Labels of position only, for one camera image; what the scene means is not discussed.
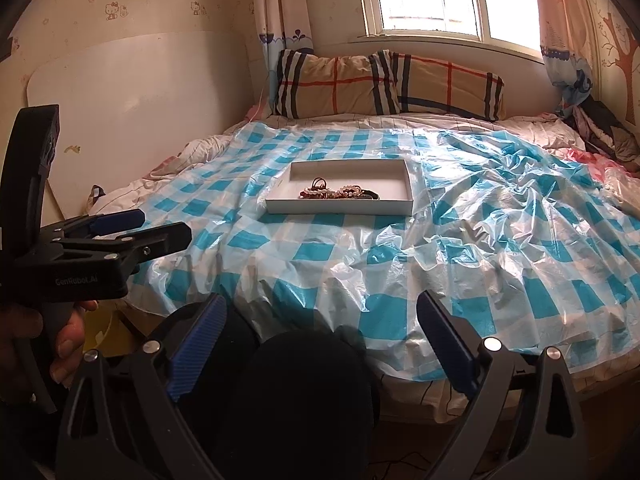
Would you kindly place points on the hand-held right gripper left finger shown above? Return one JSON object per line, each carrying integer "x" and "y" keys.
{"x": 197, "y": 350}

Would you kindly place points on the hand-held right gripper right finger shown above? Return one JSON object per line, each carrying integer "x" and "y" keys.
{"x": 450, "y": 345}

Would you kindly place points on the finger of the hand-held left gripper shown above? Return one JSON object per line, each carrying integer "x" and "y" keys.
{"x": 122, "y": 220}
{"x": 160, "y": 242}

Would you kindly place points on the white cardboard box tray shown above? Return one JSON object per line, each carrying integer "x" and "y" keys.
{"x": 380, "y": 205}

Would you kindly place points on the person's left hand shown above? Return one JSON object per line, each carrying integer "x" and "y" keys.
{"x": 67, "y": 340}

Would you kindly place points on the blue checkered plastic sheet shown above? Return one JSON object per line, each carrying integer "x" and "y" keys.
{"x": 450, "y": 260}

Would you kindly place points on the yellow plastic item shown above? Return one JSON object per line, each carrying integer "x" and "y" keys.
{"x": 107, "y": 332}

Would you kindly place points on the white board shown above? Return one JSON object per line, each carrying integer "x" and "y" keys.
{"x": 140, "y": 120}

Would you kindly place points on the dark cloth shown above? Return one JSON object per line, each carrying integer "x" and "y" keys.
{"x": 305, "y": 410}

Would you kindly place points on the plaid pillow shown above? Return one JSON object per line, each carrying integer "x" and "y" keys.
{"x": 330, "y": 85}
{"x": 450, "y": 90}

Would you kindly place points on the pile of clothes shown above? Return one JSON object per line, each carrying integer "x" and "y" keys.
{"x": 605, "y": 130}

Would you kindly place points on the printed curtain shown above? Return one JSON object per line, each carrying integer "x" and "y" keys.
{"x": 280, "y": 5}
{"x": 565, "y": 35}

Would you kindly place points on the window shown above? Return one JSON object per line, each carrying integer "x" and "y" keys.
{"x": 430, "y": 0}

